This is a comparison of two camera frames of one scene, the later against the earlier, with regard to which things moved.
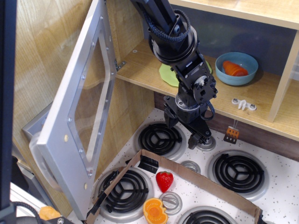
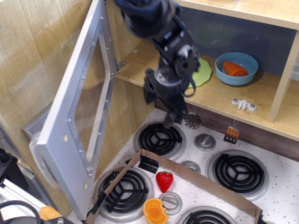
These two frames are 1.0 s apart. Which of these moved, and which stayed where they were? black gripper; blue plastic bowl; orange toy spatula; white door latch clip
Moved: black gripper
Stayed: blue plastic bowl; orange toy spatula; white door latch clip
